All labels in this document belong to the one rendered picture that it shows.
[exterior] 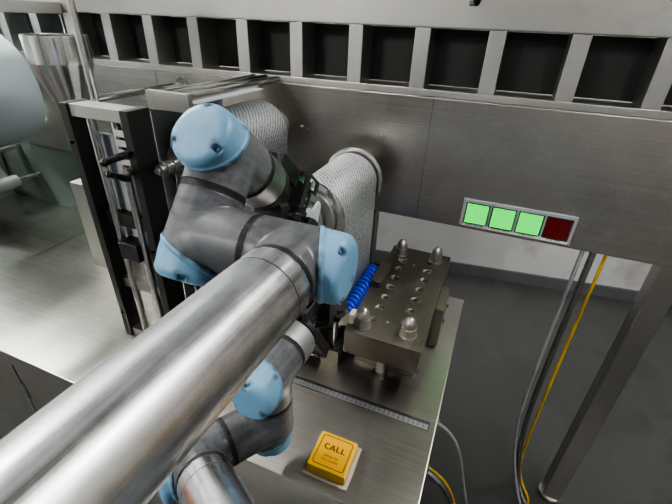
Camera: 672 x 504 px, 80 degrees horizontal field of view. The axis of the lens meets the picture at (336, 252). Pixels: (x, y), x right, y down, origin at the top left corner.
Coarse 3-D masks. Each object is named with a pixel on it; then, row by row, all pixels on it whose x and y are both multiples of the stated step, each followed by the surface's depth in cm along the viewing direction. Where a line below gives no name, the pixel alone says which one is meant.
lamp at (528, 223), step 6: (522, 216) 94; (528, 216) 93; (534, 216) 93; (540, 216) 92; (522, 222) 94; (528, 222) 94; (534, 222) 93; (540, 222) 93; (516, 228) 95; (522, 228) 95; (528, 228) 94; (534, 228) 94; (534, 234) 94
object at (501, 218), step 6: (498, 210) 95; (504, 210) 95; (492, 216) 96; (498, 216) 96; (504, 216) 95; (510, 216) 95; (492, 222) 97; (498, 222) 96; (504, 222) 96; (510, 222) 95; (504, 228) 97; (510, 228) 96
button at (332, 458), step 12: (324, 432) 74; (324, 444) 72; (336, 444) 72; (348, 444) 72; (312, 456) 70; (324, 456) 70; (336, 456) 70; (348, 456) 70; (312, 468) 69; (324, 468) 68; (336, 468) 68; (348, 468) 68; (336, 480) 68
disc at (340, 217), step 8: (312, 184) 74; (320, 184) 74; (320, 192) 75; (328, 192) 74; (328, 200) 75; (336, 200) 74; (336, 208) 75; (336, 216) 76; (344, 216) 75; (336, 224) 76; (344, 224) 76
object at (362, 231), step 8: (368, 208) 94; (368, 216) 95; (360, 224) 90; (368, 224) 97; (352, 232) 86; (360, 232) 92; (368, 232) 99; (360, 240) 93; (368, 240) 100; (360, 248) 95; (368, 248) 102; (360, 256) 97; (368, 256) 104; (360, 264) 98; (368, 264) 106; (360, 272) 100; (352, 288) 96
